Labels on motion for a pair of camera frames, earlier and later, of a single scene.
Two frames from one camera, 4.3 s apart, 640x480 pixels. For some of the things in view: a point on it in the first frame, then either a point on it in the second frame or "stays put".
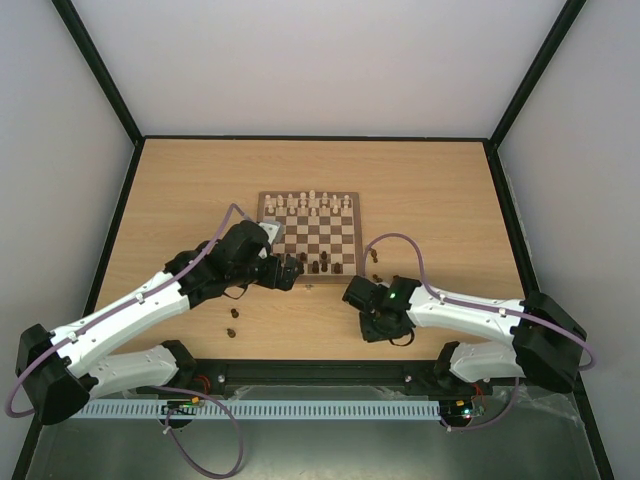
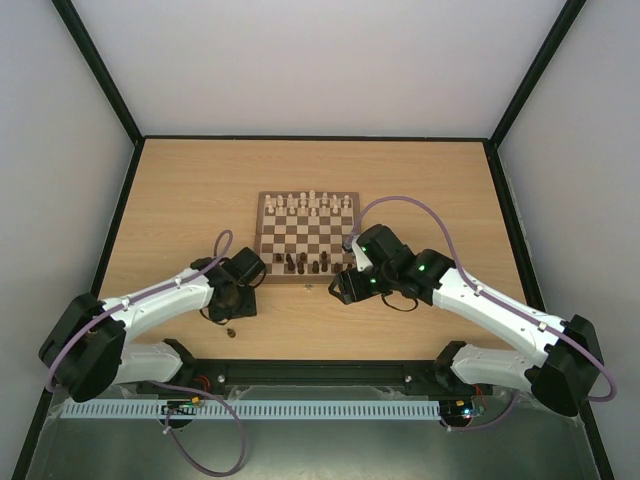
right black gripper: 358,296 → 350,288
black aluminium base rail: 318,378 stays put
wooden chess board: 321,228 stays put
